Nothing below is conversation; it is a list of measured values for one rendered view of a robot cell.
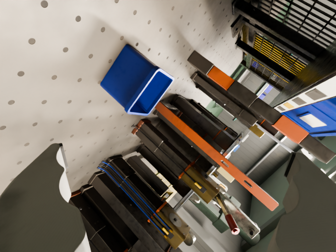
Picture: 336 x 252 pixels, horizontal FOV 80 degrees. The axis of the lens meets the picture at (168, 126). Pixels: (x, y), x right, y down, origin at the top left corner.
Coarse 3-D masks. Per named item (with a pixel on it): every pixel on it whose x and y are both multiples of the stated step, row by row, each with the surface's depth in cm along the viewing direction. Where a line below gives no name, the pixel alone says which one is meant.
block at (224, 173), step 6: (156, 114) 76; (168, 120) 74; (174, 126) 73; (180, 132) 72; (186, 138) 72; (192, 144) 71; (198, 150) 70; (204, 156) 70; (210, 162) 69; (216, 162) 68; (216, 168) 68; (222, 168) 67; (222, 174) 67; (228, 174) 66; (228, 180) 67
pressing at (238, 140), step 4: (240, 136) 70; (236, 140) 69; (240, 140) 69; (232, 144) 70; (236, 144) 69; (228, 148) 70; (232, 148) 70; (224, 152) 70; (228, 152) 70; (224, 156) 70; (212, 168) 72; (208, 172) 72; (188, 192) 75; (192, 192) 74; (184, 196) 98; (188, 196) 75; (180, 200) 98; (184, 200) 76; (176, 204) 98; (180, 204) 76; (176, 208) 77
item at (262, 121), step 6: (198, 72) 83; (204, 78) 82; (210, 84) 82; (216, 84) 81; (222, 90) 80; (228, 96) 79; (234, 102) 78; (240, 102) 78; (246, 108) 77; (252, 114) 76; (258, 120) 76; (264, 120) 75; (264, 126) 74; (270, 126) 74; (270, 132) 74; (276, 132) 73
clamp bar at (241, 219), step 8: (216, 200) 67; (224, 200) 66; (232, 208) 64; (232, 216) 64; (240, 216) 63; (240, 224) 63; (248, 224) 62; (256, 224) 65; (248, 232) 61; (256, 232) 61
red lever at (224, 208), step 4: (216, 196) 67; (220, 196) 66; (220, 200) 64; (220, 204) 63; (224, 204) 63; (224, 208) 61; (224, 212) 60; (228, 212) 60; (228, 216) 58; (228, 220) 57; (232, 220) 56; (228, 224) 56; (232, 224) 55; (236, 224) 56; (232, 228) 54; (236, 228) 54; (232, 232) 55; (236, 232) 54
